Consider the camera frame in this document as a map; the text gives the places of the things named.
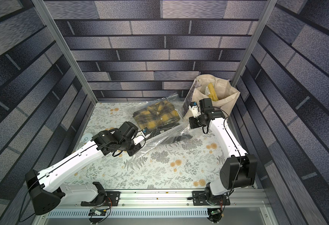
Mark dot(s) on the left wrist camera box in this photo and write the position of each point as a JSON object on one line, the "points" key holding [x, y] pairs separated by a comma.
{"points": [[141, 135]]}

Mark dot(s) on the yellow black plaid shirt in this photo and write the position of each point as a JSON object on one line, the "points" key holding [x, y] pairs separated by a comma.
{"points": [[157, 115]]}

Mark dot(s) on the small circuit board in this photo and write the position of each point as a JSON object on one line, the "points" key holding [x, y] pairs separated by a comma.
{"points": [[97, 212], [214, 215]]}

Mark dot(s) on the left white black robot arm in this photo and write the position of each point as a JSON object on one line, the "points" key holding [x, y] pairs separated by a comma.
{"points": [[47, 188]]}

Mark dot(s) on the clear plastic vacuum bag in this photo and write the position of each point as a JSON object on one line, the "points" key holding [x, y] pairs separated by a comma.
{"points": [[175, 100]]}

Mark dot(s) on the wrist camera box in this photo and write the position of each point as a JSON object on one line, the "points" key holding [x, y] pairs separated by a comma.
{"points": [[194, 109], [141, 135]]}

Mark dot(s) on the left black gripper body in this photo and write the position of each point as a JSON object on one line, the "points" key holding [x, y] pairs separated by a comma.
{"points": [[129, 145]]}

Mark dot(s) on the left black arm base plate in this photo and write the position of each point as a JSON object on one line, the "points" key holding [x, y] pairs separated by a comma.
{"points": [[104, 198]]}

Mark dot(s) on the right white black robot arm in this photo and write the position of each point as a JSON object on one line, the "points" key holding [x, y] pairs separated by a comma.
{"points": [[239, 168]]}

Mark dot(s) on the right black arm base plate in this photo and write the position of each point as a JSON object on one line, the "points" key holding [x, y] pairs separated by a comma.
{"points": [[199, 198]]}

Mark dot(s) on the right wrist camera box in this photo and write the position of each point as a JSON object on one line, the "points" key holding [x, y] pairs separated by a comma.
{"points": [[194, 109]]}

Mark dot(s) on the left small circuit board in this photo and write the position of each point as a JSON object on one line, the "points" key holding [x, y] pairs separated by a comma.
{"points": [[97, 212]]}

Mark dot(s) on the white round tape roll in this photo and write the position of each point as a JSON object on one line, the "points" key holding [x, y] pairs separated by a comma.
{"points": [[86, 137]]}

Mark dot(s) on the yellow item in tote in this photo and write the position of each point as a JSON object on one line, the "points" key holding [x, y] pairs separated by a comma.
{"points": [[210, 92]]}

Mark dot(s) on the beige canvas tote bag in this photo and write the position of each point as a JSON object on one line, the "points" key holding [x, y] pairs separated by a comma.
{"points": [[223, 95]]}

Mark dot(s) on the right small circuit board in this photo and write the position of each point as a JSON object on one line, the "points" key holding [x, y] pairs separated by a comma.
{"points": [[214, 215]]}

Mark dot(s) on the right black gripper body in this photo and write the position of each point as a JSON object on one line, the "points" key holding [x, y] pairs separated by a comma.
{"points": [[194, 122]]}

